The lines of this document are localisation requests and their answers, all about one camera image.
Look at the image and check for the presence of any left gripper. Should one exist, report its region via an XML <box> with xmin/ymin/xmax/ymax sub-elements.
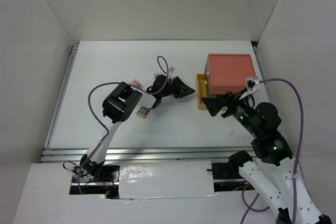
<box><xmin>160</xmin><ymin>76</ymin><xmax>194</xmax><ymax>98</ymax></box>

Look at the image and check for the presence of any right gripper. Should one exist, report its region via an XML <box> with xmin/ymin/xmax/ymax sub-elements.
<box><xmin>201</xmin><ymin>87</ymin><xmax>259</xmax><ymax>135</ymax></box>

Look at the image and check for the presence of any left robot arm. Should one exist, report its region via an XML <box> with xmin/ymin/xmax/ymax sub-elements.
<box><xmin>79</xmin><ymin>74</ymin><xmax>195</xmax><ymax>182</ymax></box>

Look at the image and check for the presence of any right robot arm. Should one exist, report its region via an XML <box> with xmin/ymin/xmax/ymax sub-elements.
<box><xmin>202</xmin><ymin>92</ymin><xmax>331</xmax><ymax>223</ymax></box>

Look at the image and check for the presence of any coral drawer cabinet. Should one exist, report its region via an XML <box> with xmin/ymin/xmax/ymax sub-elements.
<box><xmin>204</xmin><ymin>54</ymin><xmax>256</xmax><ymax>93</ymax></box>

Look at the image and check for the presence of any pink eyeshadow palette clear case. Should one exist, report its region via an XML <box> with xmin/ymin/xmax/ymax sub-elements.
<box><xmin>154</xmin><ymin>72</ymin><xmax>162</xmax><ymax>78</ymax></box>

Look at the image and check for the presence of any brown eyeshadow palette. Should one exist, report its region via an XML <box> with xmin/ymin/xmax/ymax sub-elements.
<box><xmin>136</xmin><ymin>106</ymin><xmax>151</xmax><ymax>118</ymax></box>

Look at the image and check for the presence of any white cover plate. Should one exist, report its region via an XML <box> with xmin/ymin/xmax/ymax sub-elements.
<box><xmin>119</xmin><ymin>161</ymin><xmax>216</xmax><ymax>199</ymax></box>

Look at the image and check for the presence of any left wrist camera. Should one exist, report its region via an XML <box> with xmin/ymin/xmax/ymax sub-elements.
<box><xmin>168</xmin><ymin>67</ymin><xmax>175</xmax><ymax>79</ymax></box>

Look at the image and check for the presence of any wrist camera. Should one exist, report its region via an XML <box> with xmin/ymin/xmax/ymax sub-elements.
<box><xmin>239</xmin><ymin>77</ymin><xmax>261</xmax><ymax>100</ymax></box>
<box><xmin>168</xmin><ymin>67</ymin><xmax>175</xmax><ymax>79</ymax></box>

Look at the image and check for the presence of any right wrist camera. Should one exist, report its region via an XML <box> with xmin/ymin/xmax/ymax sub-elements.
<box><xmin>239</xmin><ymin>77</ymin><xmax>261</xmax><ymax>100</ymax></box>

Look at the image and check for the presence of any aluminium right rail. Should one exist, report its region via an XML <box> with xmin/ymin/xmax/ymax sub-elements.
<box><xmin>251</xmin><ymin>41</ymin><xmax>273</xmax><ymax>103</ymax></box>

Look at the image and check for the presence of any aluminium rail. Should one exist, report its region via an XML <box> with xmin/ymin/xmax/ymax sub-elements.
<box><xmin>251</xmin><ymin>41</ymin><xmax>273</xmax><ymax>103</ymax></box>
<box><xmin>40</xmin><ymin>146</ymin><xmax>256</xmax><ymax>164</ymax></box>
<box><xmin>44</xmin><ymin>44</ymin><xmax>79</xmax><ymax>148</ymax></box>

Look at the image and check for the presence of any aluminium front rail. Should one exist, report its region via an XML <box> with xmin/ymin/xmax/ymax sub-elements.
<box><xmin>40</xmin><ymin>146</ymin><xmax>256</xmax><ymax>164</ymax></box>

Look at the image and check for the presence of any aluminium left rail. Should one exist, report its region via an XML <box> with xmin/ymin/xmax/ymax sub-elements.
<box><xmin>44</xmin><ymin>44</ymin><xmax>79</xmax><ymax>148</ymax></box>

